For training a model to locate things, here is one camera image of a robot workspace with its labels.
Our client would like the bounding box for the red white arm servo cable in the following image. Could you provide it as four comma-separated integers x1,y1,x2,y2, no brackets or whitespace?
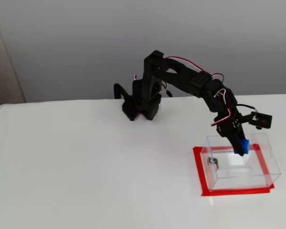
166,56,205,72

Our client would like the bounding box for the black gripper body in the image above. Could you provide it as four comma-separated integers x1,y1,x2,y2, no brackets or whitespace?
213,111,244,138

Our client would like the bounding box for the blue lego brick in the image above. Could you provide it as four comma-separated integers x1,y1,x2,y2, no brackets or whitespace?
233,138,251,156

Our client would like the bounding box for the silver box lock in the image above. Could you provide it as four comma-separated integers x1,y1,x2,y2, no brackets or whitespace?
206,156,220,172

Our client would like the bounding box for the red white wrist servo cable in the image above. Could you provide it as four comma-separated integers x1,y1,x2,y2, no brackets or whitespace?
209,88,232,127

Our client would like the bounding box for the thin camera cable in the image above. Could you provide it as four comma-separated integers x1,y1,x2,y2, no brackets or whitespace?
235,103,259,115

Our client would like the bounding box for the transparent acrylic box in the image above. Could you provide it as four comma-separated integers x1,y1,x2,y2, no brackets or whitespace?
200,133,282,193

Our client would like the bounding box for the black table clamp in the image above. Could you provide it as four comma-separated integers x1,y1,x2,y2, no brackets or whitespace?
113,83,132,101

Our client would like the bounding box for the red tape frame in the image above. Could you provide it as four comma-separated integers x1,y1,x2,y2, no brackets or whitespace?
193,144,275,197

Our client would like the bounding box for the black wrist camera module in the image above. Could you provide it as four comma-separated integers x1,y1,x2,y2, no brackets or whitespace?
243,111,273,131

